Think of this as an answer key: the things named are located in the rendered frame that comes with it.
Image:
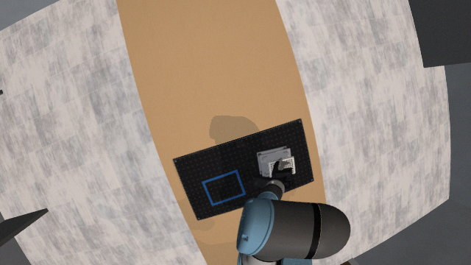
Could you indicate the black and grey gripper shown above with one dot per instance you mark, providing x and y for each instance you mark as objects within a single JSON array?
[{"x": 283, "y": 175}]

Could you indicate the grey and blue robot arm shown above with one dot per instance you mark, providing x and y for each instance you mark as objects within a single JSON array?
[{"x": 271, "y": 228}]

